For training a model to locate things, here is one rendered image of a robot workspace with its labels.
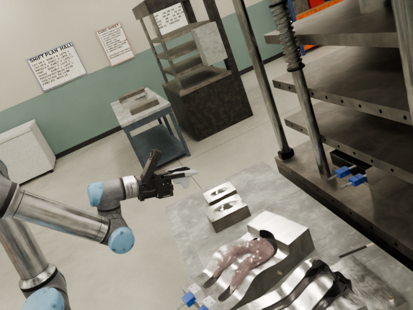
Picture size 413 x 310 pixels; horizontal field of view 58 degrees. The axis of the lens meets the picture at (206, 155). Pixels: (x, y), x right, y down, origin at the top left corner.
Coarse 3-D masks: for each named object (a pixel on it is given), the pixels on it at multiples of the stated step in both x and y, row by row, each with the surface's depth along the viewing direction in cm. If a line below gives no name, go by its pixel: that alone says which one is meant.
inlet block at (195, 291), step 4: (192, 284) 147; (196, 284) 146; (188, 288) 145; (192, 288) 145; (196, 288) 144; (200, 288) 143; (188, 292) 146; (192, 292) 143; (196, 292) 142; (200, 292) 143; (184, 296) 144; (188, 296) 143; (192, 296) 143; (196, 296) 143; (184, 300) 142; (188, 300) 142; (192, 300) 142; (180, 304) 142; (184, 304) 143; (188, 304) 142; (192, 304) 143; (176, 308) 141; (180, 308) 142
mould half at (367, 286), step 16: (352, 256) 133; (304, 272) 125; (352, 272) 126; (368, 272) 124; (288, 288) 126; (320, 288) 116; (352, 288) 121; (368, 288) 118; (384, 288) 116; (256, 304) 126; (304, 304) 117; (336, 304) 109; (352, 304) 107; (368, 304) 113; (384, 304) 112; (400, 304) 110
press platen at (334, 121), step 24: (288, 120) 219; (336, 120) 195; (360, 120) 185; (384, 120) 176; (336, 144) 176; (360, 144) 164; (384, 144) 157; (408, 144) 150; (384, 168) 147; (408, 168) 136
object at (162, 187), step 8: (136, 176) 123; (152, 176) 124; (160, 176) 123; (144, 184) 123; (152, 184) 125; (160, 184) 124; (168, 184) 125; (144, 192) 124; (152, 192) 125; (160, 192) 124; (168, 192) 126
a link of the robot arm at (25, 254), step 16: (0, 160) 108; (0, 224) 105; (16, 224) 107; (0, 240) 108; (16, 240) 108; (32, 240) 112; (16, 256) 109; (32, 256) 111; (32, 272) 112; (48, 272) 114; (32, 288) 111; (64, 288) 116
